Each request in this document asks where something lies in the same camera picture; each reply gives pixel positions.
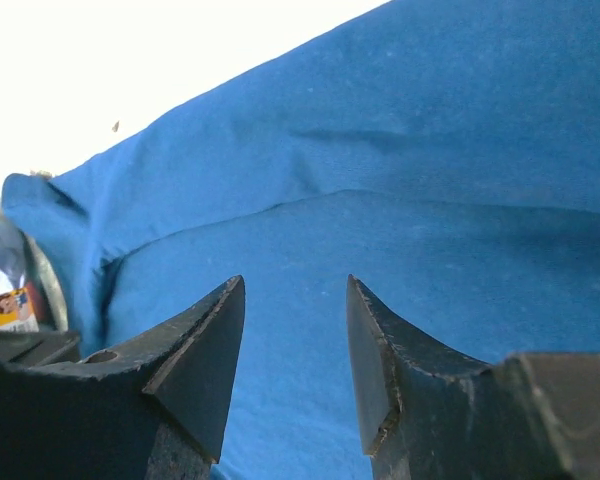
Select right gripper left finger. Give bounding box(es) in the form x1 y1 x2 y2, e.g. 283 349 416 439
0 276 245 479

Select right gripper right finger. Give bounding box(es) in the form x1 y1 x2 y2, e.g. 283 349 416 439
346 278 600 479

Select blue t shirt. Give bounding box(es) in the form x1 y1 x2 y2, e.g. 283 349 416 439
2 1 600 479

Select teal laundry basket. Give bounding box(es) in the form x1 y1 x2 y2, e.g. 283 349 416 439
0 220 67 332

